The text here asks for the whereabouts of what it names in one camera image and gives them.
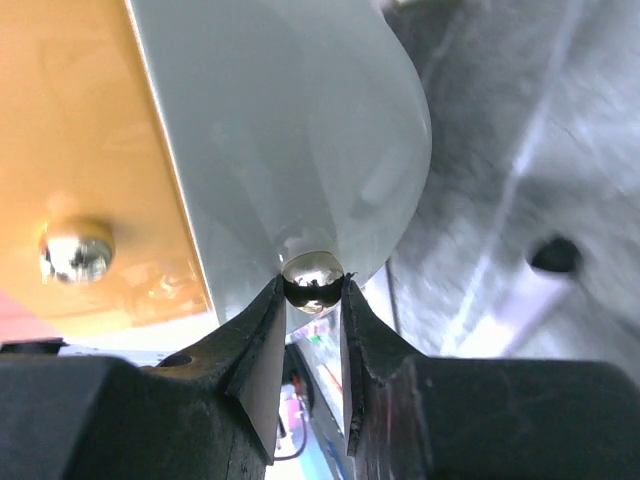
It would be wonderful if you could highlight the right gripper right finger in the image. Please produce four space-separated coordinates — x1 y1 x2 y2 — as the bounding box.
341 277 639 479

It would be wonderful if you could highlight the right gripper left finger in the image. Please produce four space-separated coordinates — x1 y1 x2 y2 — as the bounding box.
1 277 286 479

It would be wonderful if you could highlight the round cream drawer organizer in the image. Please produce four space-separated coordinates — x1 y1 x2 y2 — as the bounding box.
0 0 434 361

